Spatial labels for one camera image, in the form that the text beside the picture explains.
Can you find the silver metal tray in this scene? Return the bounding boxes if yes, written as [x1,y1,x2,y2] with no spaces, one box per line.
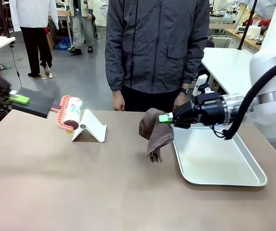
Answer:
[172,126,268,187]

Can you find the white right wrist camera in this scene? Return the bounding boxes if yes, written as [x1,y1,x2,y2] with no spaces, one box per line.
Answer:
[192,74,212,97]

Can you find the person left hand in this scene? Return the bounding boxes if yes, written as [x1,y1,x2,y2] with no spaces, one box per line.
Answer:
[173,92,189,112]

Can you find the person black trousers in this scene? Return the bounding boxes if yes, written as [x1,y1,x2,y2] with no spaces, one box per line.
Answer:
[120,85,184,113]

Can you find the white folding stand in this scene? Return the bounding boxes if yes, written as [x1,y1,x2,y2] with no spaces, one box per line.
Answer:
[71,108,107,143]

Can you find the pink lint roller black handle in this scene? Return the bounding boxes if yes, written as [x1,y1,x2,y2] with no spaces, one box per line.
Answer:
[12,87,84,133]

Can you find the wooden workbench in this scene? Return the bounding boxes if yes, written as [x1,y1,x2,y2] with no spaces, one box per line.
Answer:
[223,28,265,54]

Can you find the white side table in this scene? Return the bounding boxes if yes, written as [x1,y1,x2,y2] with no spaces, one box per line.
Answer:
[201,47,258,95]

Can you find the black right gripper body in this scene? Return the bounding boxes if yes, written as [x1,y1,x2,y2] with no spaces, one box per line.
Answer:
[189,92,228,128]

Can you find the person right forearm grey sleeve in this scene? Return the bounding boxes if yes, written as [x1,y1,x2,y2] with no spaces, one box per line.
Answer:
[105,45,124,92]

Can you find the person grey jacket torso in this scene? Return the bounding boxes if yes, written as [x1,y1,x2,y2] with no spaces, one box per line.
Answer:
[105,0,210,94]

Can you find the blue plastic bag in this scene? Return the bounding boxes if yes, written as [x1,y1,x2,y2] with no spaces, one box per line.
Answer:
[54,38,72,51]

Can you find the person left forearm grey sleeve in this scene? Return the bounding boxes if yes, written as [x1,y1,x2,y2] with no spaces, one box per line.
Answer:
[181,44,210,85]

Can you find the bystander in white coat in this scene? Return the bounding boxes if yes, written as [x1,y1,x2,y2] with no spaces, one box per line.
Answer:
[9,0,59,78]

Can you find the bystander in grey trousers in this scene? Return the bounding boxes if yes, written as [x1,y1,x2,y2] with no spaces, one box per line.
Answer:
[66,0,95,55]

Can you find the brown cloth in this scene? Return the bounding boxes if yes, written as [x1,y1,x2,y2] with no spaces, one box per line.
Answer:
[138,107,175,164]

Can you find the person right hand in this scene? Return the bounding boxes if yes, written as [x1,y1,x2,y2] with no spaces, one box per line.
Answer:
[111,90,126,112]

